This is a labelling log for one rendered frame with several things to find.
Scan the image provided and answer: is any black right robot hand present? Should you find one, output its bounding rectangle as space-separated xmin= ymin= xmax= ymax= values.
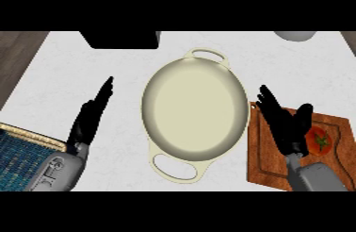
xmin=255 ymin=84 xmax=317 ymax=157

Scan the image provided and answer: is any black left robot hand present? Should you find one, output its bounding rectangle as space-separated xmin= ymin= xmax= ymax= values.
xmin=65 ymin=75 xmax=116 ymax=155

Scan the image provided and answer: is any red tomato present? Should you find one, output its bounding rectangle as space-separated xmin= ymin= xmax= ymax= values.
xmin=303 ymin=125 xmax=334 ymax=157

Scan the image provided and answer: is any brown wooden cutting board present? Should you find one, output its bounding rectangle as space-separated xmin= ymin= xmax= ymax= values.
xmin=247 ymin=101 xmax=356 ymax=192

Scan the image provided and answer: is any cream oval pot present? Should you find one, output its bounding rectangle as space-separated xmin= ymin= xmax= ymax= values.
xmin=141 ymin=47 xmax=252 ymax=182

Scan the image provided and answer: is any black appliance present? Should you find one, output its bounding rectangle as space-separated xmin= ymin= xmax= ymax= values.
xmin=80 ymin=31 xmax=163 ymax=50

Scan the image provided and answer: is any grey round bowl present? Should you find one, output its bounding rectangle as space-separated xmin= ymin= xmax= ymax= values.
xmin=274 ymin=31 xmax=320 ymax=42

